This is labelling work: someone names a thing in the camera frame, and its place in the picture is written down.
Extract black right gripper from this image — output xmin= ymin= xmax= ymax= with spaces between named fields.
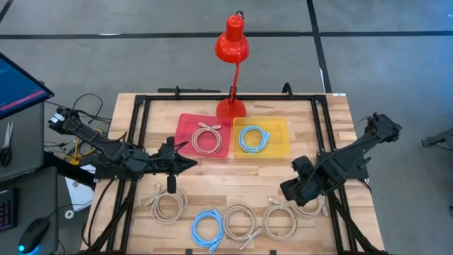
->
xmin=280 ymin=155 xmax=325 ymax=208

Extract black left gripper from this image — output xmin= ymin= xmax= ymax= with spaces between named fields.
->
xmin=155 ymin=136 xmax=197 ymax=194

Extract beige hdmi cable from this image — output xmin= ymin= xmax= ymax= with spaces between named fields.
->
xmin=143 ymin=183 xmax=189 ymax=225
xmin=292 ymin=194 xmax=328 ymax=219
xmin=222 ymin=203 xmax=263 ymax=251
xmin=190 ymin=122 xmax=223 ymax=155
xmin=261 ymin=197 xmax=298 ymax=242

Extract blue HDMI cable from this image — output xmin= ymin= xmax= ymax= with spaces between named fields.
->
xmin=238 ymin=125 xmax=271 ymax=154
xmin=191 ymin=208 xmax=226 ymax=254

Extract red plastic tray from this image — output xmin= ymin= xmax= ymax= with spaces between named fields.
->
xmin=174 ymin=113 xmax=234 ymax=159

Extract yellow plastic tray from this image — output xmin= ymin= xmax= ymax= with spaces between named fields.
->
xmin=232 ymin=116 xmax=291 ymax=159

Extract black bar behind table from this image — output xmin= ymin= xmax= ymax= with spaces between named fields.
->
xmin=157 ymin=86 xmax=222 ymax=94

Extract white paper sheet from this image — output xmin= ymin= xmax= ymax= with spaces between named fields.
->
xmin=65 ymin=166 xmax=96 ymax=213

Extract red desk lamp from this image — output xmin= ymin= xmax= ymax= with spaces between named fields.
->
xmin=214 ymin=10 xmax=250 ymax=120

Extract grey side desk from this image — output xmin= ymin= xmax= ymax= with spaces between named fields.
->
xmin=0 ymin=102 xmax=59 ymax=255

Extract black computer mouse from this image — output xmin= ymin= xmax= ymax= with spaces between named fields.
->
xmin=17 ymin=217 xmax=50 ymax=255

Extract scissors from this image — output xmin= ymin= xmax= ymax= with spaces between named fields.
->
xmin=0 ymin=121 xmax=14 ymax=167

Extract black keyboard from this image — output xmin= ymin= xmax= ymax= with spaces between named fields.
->
xmin=0 ymin=187 xmax=19 ymax=233

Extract computer monitor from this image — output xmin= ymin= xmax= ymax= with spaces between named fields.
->
xmin=0 ymin=51 xmax=55 ymax=120

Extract black floor cable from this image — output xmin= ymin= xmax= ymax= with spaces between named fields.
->
xmin=44 ymin=93 xmax=113 ymax=125

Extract yellow cable coil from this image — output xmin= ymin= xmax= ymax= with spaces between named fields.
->
xmin=63 ymin=129 xmax=103 ymax=166

